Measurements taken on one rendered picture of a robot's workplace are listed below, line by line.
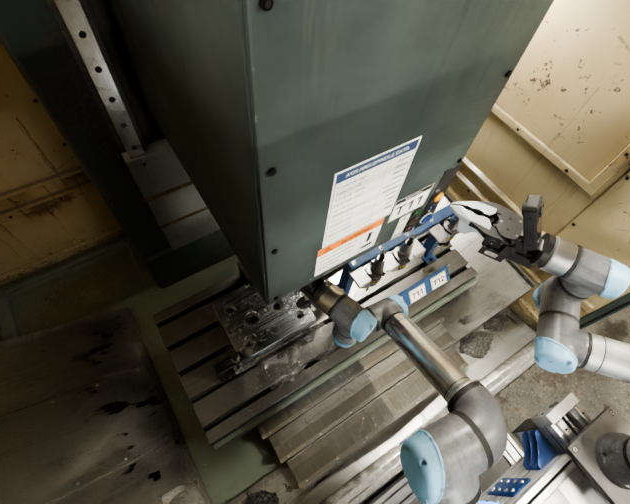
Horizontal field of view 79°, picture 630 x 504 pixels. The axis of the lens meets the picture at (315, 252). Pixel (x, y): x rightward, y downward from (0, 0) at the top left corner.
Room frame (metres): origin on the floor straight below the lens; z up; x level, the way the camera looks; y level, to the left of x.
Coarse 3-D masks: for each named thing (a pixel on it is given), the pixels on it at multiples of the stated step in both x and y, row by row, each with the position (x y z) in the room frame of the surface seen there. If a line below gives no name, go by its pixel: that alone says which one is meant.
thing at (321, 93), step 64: (128, 0) 0.62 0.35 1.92; (192, 0) 0.37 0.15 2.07; (256, 0) 0.30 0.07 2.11; (320, 0) 0.33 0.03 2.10; (384, 0) 0.38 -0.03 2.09; (448, 0) 0.43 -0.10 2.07; (512, 0) 0.51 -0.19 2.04; (192, 64) 0.40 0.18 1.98; (256, 64) 0.29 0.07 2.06; (320, 64) 0.34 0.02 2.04; (384, 64) 0.39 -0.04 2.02; (448, 64) 0.46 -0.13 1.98; (512, 64) 0.56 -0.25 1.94; (192, 128) 0.46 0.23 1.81; (256, 128) 0.29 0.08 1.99; (320, 128) 0.34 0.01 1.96; (384, 128) 0.41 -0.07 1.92; (448, 128) 0.50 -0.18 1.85; (256, 192) 0.29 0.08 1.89; (320, 192) 0.35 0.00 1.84; (256, 256) 0.30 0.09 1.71
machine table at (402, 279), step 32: (448, 256) 0.88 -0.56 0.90; (224, 288) 0.58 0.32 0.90; (352, 288) 0.66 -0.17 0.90; (384, 288) 0.70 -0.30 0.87; (448, 288) 0.73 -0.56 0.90; (160, 320) 0.42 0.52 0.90; (192, 320) 0.44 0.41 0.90; (320, 320) 0.51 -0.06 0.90; (416, 320) 0.58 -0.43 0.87; (192, 352) 0.33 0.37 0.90; (224, 352) 0.35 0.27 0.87; (288, 352) 0.38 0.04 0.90; (320, 352) 0.39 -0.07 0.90; (352, 352) 0.41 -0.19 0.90; (192, 384) 0.22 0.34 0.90; (224, 384) 0.24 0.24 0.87; (256, 384) 0.25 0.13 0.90; (288, 384) 0.27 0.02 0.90; (224, 416) 0.14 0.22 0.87; (256, 416) 0.15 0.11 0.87
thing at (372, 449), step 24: (504, 312) 0.78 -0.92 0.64; (504, 336) 0.66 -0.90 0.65; (528, 336) 0.67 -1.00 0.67; (480, 360) 0.53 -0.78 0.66; (504, 360) 0.54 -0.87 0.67; (432, 408) 0.30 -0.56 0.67; (384, 432) 0.19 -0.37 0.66; (408, 432) 0.20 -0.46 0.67; (360, 456) 0.09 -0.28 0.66; (288, 480) -0.02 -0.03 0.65; (336, 480) 0.01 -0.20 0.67
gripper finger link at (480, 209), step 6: (456, 204) 0.54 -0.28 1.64; (462, 204) 0.53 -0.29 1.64; (468, 204) 0.54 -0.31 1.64; (474, 204) 0.54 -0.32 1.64; (480, 204) 0.54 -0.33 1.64; (474, 210) 0.53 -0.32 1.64; (480, 210) 0.52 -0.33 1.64; (486, 210) 0.53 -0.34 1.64; (492, 210) 0.53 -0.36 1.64; (486, 216) 0.51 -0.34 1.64; (492, 216) 0.52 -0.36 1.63
